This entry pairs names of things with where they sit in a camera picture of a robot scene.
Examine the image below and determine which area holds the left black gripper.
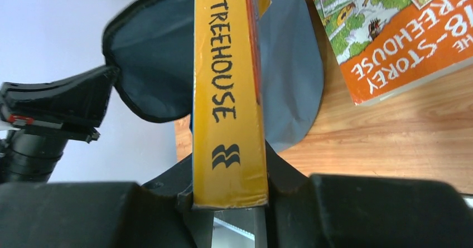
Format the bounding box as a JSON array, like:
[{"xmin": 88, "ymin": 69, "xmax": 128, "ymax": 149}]
[{"xmin": 1, "ymin": 65, "xmax": 119, "ymax": 184}]

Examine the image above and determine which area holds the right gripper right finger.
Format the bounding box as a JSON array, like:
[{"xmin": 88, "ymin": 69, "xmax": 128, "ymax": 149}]
[{"xmin": 265, "ymin": 146, "xmax": 472, "ymax": 247}]

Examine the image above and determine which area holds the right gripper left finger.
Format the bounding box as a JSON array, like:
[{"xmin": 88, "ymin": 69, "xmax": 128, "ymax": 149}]
[{"xmin": 1, "ymin": 156, "xmax": 213, "ymax": 247}]

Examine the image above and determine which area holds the light blue treehouse book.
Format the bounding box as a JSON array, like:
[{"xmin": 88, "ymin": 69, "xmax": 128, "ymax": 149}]
[{"xmin": 192, "ymin": 0, "xmax": 269, "ymax": 210}]

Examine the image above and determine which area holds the blue-grey backpack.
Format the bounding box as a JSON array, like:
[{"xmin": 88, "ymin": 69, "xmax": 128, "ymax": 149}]
[{"xmin": 102, "ymin": 0, "xmax": 324, "ymax": 152}]

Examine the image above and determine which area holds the orange treehouse book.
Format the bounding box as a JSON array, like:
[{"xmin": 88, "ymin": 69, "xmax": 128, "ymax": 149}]
[{"xmin": 313, "ymin": 0, "xmax": 472, "ymax": 105}]

